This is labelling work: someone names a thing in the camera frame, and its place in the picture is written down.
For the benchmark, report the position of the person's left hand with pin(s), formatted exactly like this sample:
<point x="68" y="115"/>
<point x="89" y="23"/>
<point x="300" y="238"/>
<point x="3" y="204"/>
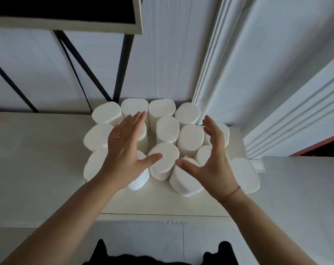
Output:
<point x="122" y="154"/>

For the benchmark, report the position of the person's right hand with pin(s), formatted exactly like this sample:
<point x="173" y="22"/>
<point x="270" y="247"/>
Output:
<point x="216" y="171"/>

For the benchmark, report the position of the group of white paper rolls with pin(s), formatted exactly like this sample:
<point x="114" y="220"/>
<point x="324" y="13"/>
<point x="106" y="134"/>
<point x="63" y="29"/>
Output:
<point x="167" y="126"/>

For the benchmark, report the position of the person's right forearm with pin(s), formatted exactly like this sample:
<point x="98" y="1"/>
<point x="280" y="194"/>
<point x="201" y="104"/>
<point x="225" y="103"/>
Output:
<point x="272" y="240"/>

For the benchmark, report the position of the white cabinet top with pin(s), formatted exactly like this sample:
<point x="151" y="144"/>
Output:
<point x="156" y="201"/>

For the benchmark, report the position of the white glass-topped cabinet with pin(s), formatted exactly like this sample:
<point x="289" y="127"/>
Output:
<point x="31" y="162"/>

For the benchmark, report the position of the black metal stand frame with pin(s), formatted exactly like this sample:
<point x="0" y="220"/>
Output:
<point x="123" y="66"/>

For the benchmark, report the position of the orange door frame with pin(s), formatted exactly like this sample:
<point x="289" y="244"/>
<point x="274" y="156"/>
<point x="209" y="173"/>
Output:
<point x="327" y="141"/>

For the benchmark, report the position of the black screen with cream frame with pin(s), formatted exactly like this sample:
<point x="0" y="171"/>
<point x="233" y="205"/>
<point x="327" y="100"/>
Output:
<point x="59" y="8"/>

